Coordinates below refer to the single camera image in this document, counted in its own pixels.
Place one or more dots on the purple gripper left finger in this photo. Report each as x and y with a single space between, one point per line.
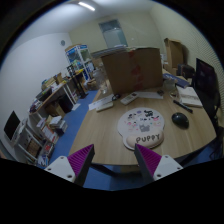
73 168

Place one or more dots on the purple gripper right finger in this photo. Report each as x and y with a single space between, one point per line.
154 166

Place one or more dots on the puppy print mouse pad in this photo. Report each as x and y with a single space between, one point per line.
143 126

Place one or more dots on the black computer mouse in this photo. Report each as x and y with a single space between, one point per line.
180 120

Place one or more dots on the white storage shelf unit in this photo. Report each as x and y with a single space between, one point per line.
36 147

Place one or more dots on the wooden side desk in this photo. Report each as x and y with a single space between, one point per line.
63 88

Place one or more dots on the black pen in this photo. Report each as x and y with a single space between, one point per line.
183 106

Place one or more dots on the white flat remote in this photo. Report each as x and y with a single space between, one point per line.
104 107

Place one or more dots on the white keyboard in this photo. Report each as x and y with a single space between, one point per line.
148 95

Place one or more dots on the white remote control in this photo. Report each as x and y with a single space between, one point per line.
130 98

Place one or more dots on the black monitor on shelf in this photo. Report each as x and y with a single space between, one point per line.
11 125

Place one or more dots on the white paper sheet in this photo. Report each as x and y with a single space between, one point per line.
100 102

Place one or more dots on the small black round object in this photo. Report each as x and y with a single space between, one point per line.
116 96

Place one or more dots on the open white notebook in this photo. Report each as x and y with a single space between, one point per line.
189 97

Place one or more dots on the large cardboard box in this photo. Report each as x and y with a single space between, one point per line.
134 70

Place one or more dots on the black computer monitor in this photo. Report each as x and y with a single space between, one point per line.
206 87

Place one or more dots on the blue glass display cabinet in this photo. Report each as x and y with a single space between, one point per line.
79 57

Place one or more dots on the tall cardboard box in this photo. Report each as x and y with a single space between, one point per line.
174 52

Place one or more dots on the ceiling light strip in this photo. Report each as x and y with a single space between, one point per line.
86 6

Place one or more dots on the round wall clock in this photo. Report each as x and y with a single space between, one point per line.
62 43

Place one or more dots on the wall window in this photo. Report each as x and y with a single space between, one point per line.
113 33

